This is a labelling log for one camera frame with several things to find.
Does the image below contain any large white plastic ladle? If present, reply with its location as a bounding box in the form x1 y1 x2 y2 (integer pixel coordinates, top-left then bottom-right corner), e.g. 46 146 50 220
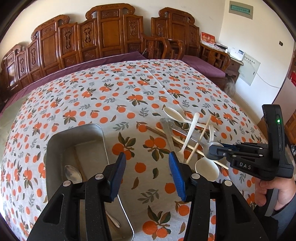
195 124 219 181

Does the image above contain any brown wooden chopstick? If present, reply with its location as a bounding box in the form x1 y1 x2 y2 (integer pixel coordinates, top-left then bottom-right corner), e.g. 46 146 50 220
146 126 229 170

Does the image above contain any light wooden chopstick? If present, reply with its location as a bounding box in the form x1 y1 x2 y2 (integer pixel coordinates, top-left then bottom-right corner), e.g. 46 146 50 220
186 117 211 164

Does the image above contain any white spoon handle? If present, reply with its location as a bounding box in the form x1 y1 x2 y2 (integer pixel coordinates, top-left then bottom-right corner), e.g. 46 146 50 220
176 113 200 162

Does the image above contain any white plastic spoon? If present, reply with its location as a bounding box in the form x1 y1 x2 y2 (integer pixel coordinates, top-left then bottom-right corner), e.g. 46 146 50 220
162 106 216 133

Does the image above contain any person's right hand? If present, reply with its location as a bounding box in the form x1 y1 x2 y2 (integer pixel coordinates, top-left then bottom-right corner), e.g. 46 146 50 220
255 177 295 211

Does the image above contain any metal fork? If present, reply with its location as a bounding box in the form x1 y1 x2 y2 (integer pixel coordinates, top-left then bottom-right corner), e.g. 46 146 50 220
160 118 175 152

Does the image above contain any orange print tablecloth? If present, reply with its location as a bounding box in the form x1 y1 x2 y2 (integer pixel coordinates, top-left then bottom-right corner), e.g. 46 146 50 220
1 60 265 240

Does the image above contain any wooden side cabinet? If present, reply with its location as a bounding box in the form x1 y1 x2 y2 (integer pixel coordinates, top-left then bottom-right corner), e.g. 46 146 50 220
225 57 244 83

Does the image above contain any metal rectangular tray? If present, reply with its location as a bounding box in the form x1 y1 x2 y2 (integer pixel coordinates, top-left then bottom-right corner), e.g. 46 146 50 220
45 123 134 240

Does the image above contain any purple seat cushion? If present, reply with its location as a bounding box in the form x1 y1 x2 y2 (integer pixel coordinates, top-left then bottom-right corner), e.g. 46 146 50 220
182 55 225 78

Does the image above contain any red calendar card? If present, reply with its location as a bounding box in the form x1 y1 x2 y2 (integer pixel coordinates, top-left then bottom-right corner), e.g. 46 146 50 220
201 31 215 46

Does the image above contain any carved wooden bench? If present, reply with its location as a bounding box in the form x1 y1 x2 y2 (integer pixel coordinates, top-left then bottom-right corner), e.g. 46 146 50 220
1 3 144 99

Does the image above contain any white wall panel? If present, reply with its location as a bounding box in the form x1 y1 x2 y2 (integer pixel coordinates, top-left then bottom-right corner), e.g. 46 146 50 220
238 54 261 86

